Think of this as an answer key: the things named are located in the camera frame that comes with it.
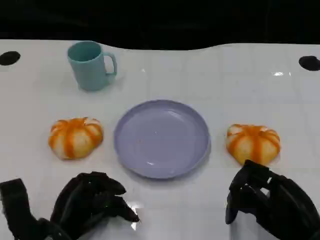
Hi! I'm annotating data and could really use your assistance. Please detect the black round table grommet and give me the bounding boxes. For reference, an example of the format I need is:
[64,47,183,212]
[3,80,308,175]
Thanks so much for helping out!
[0,50,21,66]
[298,55,320,72]

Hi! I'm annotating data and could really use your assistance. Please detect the orange and white toy bread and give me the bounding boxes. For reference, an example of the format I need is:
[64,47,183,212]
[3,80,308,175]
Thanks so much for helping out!
[47,116,104,161]
[225,123,281,166]

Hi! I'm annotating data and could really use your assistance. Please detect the pale green mug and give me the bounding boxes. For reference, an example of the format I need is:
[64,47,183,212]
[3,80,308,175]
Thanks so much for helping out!
[66,40,118,92]

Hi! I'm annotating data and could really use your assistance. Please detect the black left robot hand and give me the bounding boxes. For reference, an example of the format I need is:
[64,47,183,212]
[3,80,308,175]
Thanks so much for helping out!
[49,171,141,240]

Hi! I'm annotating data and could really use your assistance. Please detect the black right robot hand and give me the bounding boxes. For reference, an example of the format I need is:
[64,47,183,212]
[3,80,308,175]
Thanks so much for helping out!
[224,159,320,240]

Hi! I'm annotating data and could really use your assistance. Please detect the lilac plate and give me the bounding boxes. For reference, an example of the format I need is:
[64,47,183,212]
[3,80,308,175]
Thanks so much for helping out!
[113,99,211,180]

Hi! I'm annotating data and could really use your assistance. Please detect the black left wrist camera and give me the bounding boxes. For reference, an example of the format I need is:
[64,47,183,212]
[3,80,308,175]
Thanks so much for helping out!
[0,178,33,226]

